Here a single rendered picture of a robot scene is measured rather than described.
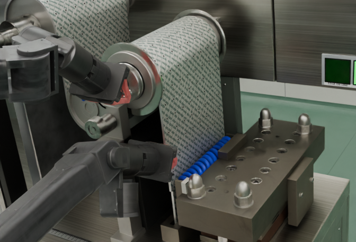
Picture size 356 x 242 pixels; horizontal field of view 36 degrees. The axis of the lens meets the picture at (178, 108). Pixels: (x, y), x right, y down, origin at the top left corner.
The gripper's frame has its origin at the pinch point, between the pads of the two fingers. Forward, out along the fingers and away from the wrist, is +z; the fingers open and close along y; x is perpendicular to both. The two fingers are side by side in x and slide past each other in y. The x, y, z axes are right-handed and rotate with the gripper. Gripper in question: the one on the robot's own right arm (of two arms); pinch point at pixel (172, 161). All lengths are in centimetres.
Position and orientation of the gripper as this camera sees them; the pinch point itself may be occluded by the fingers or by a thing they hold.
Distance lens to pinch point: 110.2
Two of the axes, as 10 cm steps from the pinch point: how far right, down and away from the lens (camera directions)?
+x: 1.6, -9.9, 0.2
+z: 5.1, 1.0, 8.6
